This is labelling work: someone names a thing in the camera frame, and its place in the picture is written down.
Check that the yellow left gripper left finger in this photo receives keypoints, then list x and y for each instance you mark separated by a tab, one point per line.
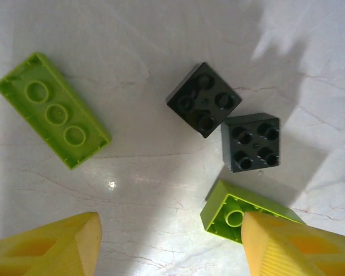
46	250

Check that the black square lego brick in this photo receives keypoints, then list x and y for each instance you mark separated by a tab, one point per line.
251	143
204	99

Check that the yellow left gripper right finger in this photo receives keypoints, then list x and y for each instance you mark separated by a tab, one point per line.
299	253

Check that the lime green lego brick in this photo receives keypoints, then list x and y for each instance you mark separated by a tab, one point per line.
218	207
51	110

